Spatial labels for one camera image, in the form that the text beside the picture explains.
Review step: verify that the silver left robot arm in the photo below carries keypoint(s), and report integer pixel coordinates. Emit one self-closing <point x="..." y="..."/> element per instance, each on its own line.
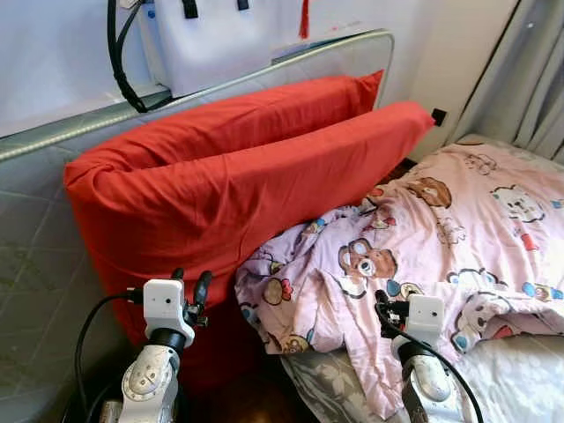
<point x="145" y="379"/>

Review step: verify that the pink cartoon print blanket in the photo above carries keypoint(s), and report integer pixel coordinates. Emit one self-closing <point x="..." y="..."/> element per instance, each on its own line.
<point x="441" y="229"/>

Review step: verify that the red folded cushion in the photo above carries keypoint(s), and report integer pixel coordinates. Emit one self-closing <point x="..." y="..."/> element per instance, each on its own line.
<point x="220" y="176"/>

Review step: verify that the grey leaf-print bed sheet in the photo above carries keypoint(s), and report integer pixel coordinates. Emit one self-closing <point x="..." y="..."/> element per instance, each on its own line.
<point x="511" y="379"/>

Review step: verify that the white tote bag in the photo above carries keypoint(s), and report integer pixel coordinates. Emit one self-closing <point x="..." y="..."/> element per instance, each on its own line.
<point x="220" y="44"/>

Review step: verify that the grey curtain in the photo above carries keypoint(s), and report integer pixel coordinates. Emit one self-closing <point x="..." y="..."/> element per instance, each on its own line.
<point x="529" y="70"/>

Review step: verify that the red tassel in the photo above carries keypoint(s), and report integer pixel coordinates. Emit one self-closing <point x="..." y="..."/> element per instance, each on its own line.
<point x="304" y="18"/>

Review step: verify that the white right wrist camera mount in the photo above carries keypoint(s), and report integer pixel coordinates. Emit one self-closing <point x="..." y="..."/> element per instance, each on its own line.
<point x="423" y="317"/>

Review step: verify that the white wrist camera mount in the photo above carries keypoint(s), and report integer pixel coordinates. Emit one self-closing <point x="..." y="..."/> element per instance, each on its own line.
<point x="165" y="304"/>
<point x="423" y="317"/>

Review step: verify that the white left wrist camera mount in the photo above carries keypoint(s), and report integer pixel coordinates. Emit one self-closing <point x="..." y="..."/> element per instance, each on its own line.
<point x="165" y="304"/>

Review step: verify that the black wall socket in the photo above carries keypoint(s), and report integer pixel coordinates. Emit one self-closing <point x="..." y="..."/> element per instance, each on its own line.
<point x="439" y="117"/>

